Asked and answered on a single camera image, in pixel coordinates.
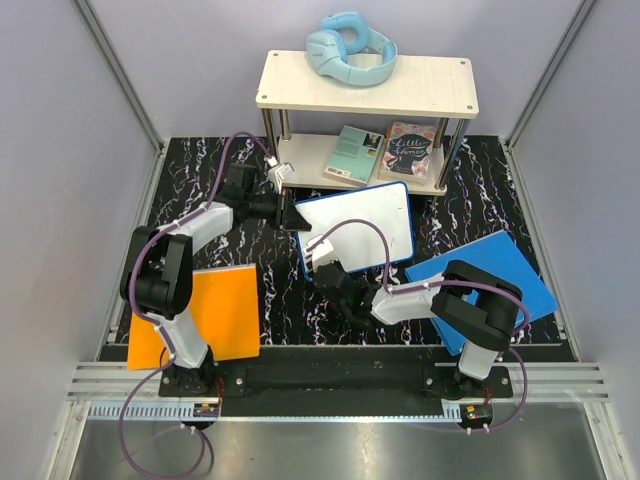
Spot light blue headphones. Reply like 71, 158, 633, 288
306, 12, 398, 87

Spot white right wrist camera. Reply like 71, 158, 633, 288
302, 237, 338, 273

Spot black marble-pattern mat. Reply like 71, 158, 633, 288
143, 135, 539, 356

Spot orange folder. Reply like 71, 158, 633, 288
127, 264, 260, 370

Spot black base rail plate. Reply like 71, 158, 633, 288
159, 346, 513, 400

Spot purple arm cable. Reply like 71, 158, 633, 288
305, 218, 532, 435
117, 132, 274, 477

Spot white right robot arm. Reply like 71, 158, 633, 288
312, 260, 527, 397

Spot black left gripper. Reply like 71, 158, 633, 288
245, 188, 310, 232

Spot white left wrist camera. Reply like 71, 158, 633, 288
267, 157, 294, 193

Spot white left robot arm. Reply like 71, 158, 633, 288
120, 157, 311, 396

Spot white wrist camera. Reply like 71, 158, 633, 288
302, 237, 338, 273
267, 157, 294, 193

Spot blue folder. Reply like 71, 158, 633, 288
404, 229, 559, 357

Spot Little Women book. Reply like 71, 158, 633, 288
378, 122, 436, 184

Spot teal paperback book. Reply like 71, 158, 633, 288
323, 126, 384, 187

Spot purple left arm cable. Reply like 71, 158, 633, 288
117, 132, 274, 477

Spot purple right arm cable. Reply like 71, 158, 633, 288
305, 218, 532, 435

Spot blue-framed whiteboard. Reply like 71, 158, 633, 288
296, 181, 415, 273

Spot aluminium slotted rail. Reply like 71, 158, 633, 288
67, 362, 609, 423

